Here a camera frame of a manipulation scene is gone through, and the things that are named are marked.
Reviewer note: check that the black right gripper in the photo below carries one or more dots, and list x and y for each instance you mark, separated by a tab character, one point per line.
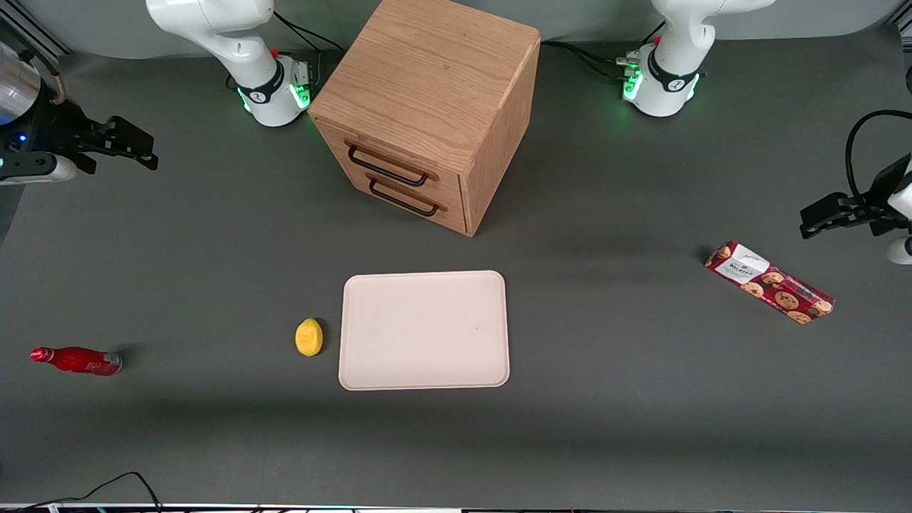
51	130

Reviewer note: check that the beige rectangular tray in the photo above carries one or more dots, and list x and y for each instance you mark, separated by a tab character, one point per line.
424	331

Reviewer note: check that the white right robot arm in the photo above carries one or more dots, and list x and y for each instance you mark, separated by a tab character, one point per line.
242	43

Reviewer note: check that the red chocolate chip cookie box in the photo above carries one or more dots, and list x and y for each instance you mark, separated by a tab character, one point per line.
773	285

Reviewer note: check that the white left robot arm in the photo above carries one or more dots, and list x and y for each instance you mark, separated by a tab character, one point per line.
673	78

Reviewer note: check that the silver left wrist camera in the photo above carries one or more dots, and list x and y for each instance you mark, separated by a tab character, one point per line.
901	251

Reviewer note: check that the red soda bottle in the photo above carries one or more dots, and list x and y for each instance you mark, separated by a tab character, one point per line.
78	360

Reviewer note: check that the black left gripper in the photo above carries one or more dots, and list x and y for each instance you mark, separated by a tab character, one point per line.
871	209

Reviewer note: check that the yellow lemon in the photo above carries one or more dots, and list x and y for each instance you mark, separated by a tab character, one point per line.
308	338

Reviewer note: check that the oak wooden drawer cabinet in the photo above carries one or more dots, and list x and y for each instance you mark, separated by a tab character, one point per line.
434	71

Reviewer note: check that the aluminium frame profile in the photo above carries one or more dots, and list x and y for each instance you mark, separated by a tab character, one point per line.
905	27
35	35

